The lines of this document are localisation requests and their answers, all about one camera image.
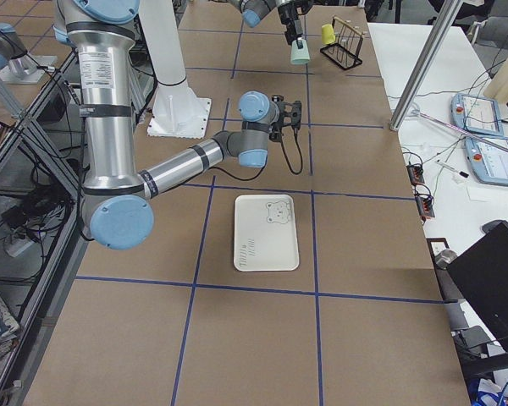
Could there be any lower teach pendant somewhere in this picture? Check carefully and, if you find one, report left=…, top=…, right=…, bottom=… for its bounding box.
left=465, top=136, right=508, bottom=186

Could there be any white camera pole base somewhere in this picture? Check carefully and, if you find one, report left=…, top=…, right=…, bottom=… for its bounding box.
left=139, top=0, right=212, bottom=139

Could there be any black wire cup rack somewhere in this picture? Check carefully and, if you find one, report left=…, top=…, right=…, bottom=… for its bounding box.
left=320, top=15, right=365, bottom=70

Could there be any black monitor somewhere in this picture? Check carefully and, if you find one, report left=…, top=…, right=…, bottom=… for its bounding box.
left=447, top=221, right=508, bottom=352

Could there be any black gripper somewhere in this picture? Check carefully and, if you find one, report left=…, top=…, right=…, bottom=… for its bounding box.
left=278, top=0, right=312, bottom=47
left=277, top=101, right=294, bottom=127

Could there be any pale green plastic cup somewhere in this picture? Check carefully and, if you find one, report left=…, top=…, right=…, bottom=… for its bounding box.
left=290, top=39, right=311, bottom=65

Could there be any yellow plastic cup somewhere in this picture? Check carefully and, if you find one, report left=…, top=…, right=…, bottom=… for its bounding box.
left=321, top=24, right=336, bottom=45

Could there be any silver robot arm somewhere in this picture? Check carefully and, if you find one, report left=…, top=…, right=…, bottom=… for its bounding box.
left=55, top=1, right=285, bottom=250
left=229, top=0, right=313, bottom=49

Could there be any upper teach pendant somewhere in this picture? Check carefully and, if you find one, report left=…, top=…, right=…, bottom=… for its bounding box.
left=450, top=93, right=504, bottom=136

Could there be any aluminium frame post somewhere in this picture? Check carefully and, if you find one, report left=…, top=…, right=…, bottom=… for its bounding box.
left=389, top=0, right=464, bottom=131

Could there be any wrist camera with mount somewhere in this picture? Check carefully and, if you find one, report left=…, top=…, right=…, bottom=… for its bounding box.
left=269, top=95, right=302, bottom=142

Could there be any metal cup on desk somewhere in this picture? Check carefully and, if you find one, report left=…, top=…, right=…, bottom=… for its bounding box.
left=434, top=249, right=458, bottom=270

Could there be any white bear print tray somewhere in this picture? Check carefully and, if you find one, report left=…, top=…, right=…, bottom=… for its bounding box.
left=234, top=195, right=300, bottom=272

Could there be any teach pendant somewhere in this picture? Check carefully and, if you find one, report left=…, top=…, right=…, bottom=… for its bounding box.
left=450, top=93, right=504, bottom=136
left=465, top=136, right=508, bottom=186

